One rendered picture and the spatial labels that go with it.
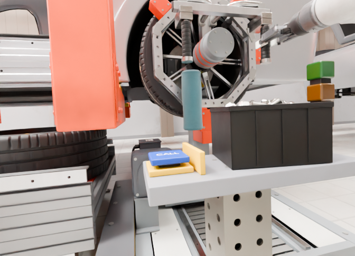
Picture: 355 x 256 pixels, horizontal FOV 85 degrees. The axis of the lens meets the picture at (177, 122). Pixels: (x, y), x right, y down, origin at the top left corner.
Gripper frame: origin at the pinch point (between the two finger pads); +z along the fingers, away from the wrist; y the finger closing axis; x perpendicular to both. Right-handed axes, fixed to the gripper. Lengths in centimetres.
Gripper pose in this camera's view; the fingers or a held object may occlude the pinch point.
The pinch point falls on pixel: (265, 43)
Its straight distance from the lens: 93.5
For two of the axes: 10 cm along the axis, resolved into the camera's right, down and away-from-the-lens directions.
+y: 9.7, -0.5, 2.2
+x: -0.4, -10.0, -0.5
